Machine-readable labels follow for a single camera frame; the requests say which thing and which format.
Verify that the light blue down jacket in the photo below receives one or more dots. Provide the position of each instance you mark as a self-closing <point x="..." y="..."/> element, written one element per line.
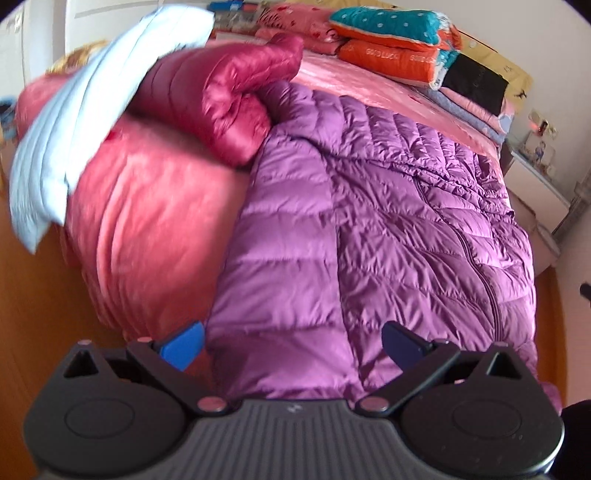
<point x="69" y="138"/>

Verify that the dark cloth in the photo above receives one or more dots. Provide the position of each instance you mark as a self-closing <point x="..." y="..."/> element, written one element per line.
<point x="575" y="443"/>

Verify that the yellow bed headboard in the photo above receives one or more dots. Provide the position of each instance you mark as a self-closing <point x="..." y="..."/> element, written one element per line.
<point x="517" y="78"/>

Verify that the purple down jacket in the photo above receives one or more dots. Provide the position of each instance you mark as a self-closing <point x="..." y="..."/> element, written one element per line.
<point x="369" y="230"/>

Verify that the grey checked curtain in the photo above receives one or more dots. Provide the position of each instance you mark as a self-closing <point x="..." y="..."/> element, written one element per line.
<point x="577" y="203"/>

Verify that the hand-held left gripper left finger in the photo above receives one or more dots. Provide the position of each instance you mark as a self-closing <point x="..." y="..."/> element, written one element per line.
<point x="182" y="346"/>

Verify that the pink and blue folded blanket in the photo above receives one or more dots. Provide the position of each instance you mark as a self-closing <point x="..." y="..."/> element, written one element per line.
<point x="466" y="115"/>

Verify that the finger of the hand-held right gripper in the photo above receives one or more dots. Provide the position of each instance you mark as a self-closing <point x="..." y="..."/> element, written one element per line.
<point x="586" y="295"/>

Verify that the wall plug with red light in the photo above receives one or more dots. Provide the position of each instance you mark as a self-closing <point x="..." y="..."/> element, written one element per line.
<point x="542" y="126"/>

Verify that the red down jacket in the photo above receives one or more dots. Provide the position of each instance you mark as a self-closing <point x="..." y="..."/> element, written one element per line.
<point x="207" y="92"/>

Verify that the yellow patterned cloth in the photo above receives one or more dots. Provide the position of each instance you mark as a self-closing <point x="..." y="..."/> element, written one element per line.
<point x="78" y="55"/>

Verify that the pink printed blanket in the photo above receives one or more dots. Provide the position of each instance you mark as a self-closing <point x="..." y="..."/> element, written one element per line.
<point x="147" y="230"/>

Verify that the white wardrobe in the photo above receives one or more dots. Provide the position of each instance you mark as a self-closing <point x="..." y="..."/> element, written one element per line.
<point x="92" y="18"/>

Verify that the clear plastic bag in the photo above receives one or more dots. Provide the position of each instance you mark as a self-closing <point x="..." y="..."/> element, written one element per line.
<point x="235" y="19"/>

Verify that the white nightstand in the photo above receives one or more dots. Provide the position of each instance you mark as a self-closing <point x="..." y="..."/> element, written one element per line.
<point x="535" y="184"/>

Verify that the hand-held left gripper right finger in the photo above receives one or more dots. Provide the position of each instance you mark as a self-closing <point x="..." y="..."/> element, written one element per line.
<point x="404" y="346"/>

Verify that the white wall socket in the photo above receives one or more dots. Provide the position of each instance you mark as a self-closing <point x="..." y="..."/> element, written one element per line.
<point x="553" y="130"/>
<point x="534" y="115"/>

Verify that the pink floral pillow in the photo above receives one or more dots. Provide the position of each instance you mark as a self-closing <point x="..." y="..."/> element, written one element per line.
<point x="300" y="18"/>

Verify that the framed photo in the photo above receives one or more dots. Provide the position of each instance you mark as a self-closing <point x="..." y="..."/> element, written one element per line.
<point x="541" y="153"/>

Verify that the blue box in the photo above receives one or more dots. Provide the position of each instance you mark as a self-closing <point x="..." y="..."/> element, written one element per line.
<point x="231" y="6"/>

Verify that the round trash bin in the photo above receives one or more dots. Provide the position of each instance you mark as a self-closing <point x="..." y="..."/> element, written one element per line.
<point x="547" y="249"/>

